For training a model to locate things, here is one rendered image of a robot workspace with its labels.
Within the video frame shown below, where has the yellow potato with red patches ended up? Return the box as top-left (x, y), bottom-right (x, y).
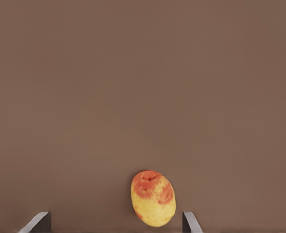
top-left (130, 169), bottom-right (177, 228)

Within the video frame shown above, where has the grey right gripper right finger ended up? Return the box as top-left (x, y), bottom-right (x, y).
top-left (182, 211), bottom-right (204, 233)

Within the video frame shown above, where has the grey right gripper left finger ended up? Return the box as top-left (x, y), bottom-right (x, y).
top-left (18, 211), bottom-right (52, 233)

